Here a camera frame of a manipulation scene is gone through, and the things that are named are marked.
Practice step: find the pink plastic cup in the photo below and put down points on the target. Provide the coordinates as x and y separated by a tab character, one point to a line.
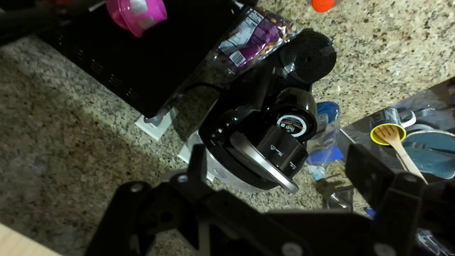
137	16

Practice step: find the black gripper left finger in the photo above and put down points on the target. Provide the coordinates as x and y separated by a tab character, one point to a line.
198	164

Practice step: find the wooden spoon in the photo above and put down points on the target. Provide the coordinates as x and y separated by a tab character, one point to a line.
400	150

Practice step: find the clear bottle with blue label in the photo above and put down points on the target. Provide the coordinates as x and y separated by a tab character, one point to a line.
327	143

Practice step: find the yellow cup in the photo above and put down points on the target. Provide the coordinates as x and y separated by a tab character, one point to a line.
376	139

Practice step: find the blue plate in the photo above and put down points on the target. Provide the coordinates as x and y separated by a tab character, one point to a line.
434	154

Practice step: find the coffee pod with white rim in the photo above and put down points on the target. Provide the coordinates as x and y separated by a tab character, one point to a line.
292	126

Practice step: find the black pod coffee maker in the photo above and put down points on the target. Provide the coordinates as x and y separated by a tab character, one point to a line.
265	143

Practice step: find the kitchen sink basin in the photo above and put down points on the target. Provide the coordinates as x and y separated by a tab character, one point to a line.
427	109

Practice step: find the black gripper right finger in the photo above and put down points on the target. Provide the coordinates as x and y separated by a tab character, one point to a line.
367	176

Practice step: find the clear bottle with orange cap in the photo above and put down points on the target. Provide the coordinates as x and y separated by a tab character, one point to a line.
323	5

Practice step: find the light wood upper cabinet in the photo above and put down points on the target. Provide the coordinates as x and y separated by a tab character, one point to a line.
19	244

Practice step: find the purple snack bag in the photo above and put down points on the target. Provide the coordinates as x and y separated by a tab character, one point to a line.
254	40

